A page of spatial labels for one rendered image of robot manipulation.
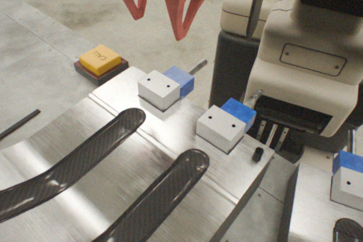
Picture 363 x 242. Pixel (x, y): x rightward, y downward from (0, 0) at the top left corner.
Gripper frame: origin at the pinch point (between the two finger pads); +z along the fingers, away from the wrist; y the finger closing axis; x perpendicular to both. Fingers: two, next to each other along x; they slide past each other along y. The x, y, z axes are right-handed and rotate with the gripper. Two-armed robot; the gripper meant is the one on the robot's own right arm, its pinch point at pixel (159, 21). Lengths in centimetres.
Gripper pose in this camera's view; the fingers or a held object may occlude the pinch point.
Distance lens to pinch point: 35.8
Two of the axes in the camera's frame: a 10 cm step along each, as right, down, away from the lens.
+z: -0.4, 7.0, 7.2
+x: 6.4, -5.3, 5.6
